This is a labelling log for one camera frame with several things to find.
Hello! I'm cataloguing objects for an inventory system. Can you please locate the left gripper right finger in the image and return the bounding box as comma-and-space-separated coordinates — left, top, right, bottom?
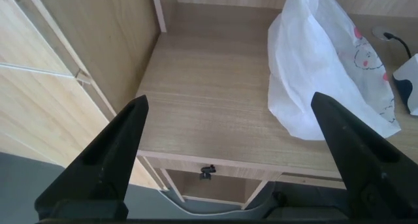
310, 91, 418, 219

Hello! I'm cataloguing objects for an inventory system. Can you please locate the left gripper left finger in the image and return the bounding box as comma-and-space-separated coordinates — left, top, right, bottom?
34, 94, 150, 221

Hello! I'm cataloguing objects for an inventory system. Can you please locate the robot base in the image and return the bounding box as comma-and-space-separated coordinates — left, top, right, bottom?
123, 181, 350, 220

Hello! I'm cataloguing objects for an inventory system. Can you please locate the white barcode scanner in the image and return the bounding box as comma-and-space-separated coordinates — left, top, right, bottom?
392, 53, 418, 116

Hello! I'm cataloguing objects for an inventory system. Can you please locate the white plastic shopping bag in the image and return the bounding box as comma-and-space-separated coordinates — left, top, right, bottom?
266, 0, 402, 142

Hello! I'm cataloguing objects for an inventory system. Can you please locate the small black clip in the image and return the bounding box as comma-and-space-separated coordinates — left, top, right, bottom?
199, 164, 217, 181

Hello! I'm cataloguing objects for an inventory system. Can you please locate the wooden counter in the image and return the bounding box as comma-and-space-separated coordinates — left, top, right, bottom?
0, 0, 418, 210

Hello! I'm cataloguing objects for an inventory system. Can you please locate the black cable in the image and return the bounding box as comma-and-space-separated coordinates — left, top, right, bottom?
382, 31, 413, 59

